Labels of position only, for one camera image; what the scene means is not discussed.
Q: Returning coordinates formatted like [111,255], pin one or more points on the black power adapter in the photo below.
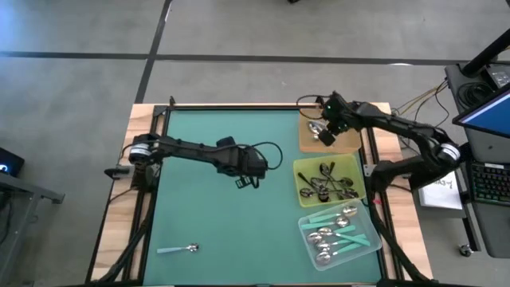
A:
[498,75]

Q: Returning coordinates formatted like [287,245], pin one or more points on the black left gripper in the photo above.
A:
[243,161]

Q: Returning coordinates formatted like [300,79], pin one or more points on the black monitor pole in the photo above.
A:
[486,52]

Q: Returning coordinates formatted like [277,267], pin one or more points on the grey side table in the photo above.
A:
[24,199]

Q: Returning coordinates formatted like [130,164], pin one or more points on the silver metal fork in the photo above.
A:
[320,135]

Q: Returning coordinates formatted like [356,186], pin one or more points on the orange plastic bin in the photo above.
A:
[346,145]

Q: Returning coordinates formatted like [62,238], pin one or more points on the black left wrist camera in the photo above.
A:
[226,142]

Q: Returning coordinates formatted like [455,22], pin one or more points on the black table clamp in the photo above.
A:
[320,100]
[172,99]

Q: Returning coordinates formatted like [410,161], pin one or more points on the silver metal spoon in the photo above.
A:
[315,126]

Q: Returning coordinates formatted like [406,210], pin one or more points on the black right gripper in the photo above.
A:
[338,113]

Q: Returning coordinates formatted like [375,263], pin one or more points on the cart caster wheel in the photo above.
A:
[465,250]

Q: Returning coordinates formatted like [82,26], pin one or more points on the computer monitor blue screen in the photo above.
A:
[486,115]

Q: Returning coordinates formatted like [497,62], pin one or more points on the green table mat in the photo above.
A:
[223,223]

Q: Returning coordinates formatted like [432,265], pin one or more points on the yellow plastic bin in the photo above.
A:
[356,165]

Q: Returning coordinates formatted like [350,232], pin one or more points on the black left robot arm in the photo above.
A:
[187,149]

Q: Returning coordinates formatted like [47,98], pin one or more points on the grey equipment cart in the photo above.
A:
[490,231]

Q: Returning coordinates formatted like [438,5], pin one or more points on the metal corner bracket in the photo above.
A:
[368,170]

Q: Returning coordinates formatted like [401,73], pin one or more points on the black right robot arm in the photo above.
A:
[398,125]

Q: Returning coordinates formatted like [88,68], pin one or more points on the black metal spoon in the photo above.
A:
[332,167]
[351,193]
[324,168]
[346,182]
[322,195]
[306,192]
[307,180]

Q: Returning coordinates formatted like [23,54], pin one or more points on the black aluminium table frame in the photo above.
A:
[239,107]

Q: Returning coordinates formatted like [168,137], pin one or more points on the black box blue light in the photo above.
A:
[10,161]

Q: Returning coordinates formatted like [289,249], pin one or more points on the clear plastic bin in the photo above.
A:
[366,227]

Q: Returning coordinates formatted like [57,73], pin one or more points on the white paper sheet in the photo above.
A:
[440,195]

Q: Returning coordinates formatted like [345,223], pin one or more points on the black backlit keyboard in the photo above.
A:
[492,185]

